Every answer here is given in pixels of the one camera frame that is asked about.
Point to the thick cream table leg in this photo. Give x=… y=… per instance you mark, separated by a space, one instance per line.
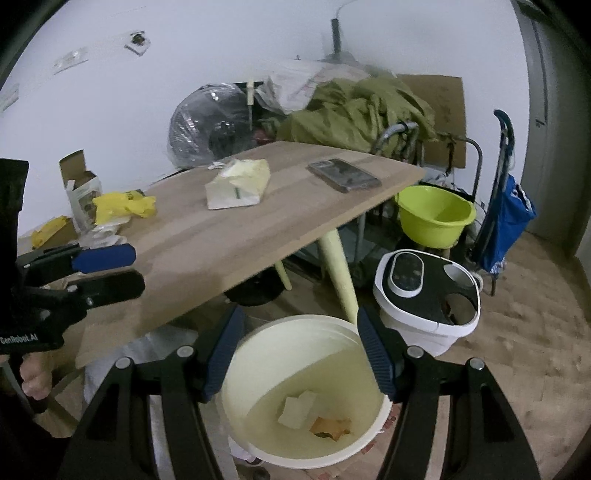
x=339 y=277

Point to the green plastic basin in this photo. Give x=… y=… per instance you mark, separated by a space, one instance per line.
x=434 y=217

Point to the olive green cloth pile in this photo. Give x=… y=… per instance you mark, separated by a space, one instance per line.
x=360 y=110

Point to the dark upright pole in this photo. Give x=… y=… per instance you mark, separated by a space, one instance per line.
x=336 y=37

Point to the blue shopping trolley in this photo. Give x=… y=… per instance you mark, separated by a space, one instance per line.
x=508 y=221

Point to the person's left hand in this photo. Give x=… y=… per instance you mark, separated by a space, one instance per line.
x=37 y=378

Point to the white paper scrap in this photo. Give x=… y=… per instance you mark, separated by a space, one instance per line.
x=295 y=408

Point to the small white wrapper scrap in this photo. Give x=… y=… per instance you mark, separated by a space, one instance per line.
x=217 y=165

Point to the thin cream table leg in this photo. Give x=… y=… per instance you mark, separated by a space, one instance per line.
x=282 y=276

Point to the cream tissue pack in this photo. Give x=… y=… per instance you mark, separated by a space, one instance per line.
x=240 y=184

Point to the white printed plastic bag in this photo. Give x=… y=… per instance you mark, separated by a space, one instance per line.
x=291 y=85

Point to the broken wall socket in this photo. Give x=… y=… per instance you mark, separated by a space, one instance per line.
x=137 y=42

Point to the metal chair frame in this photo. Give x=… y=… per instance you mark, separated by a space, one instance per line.
x=475 y=152

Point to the plastic-wrapped electric fan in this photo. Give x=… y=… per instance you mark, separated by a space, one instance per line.
x=198 y=124

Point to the orange peel piece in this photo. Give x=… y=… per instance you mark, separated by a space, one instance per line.
x=330 y=427

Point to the crumpled clear plastic wrapper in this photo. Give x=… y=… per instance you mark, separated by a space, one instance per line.
x=104 y=235

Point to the small open cardboard box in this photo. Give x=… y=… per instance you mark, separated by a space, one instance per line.
x=81 y=184

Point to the cream plastic bucket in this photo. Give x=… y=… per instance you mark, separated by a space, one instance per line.
x=323 y=364

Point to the grey smartphone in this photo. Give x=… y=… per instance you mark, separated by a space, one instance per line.
x=344 y=175

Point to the brown cardboard sheet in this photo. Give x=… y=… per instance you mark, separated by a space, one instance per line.
x=443 y=101

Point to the small yellow plastic bag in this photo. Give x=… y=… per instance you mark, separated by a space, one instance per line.
x=48 y=230

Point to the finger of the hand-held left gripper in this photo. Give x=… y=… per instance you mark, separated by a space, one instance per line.
x=115 y=288
x=104 y=257

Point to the grey door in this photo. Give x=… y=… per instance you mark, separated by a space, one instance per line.
x=558 y=115

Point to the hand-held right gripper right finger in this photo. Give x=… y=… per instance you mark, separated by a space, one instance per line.
x=376 y=353

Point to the black round fan base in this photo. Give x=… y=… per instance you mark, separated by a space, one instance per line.
x=254 y=288

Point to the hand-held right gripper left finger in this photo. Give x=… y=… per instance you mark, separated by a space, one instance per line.
x=225 y=353

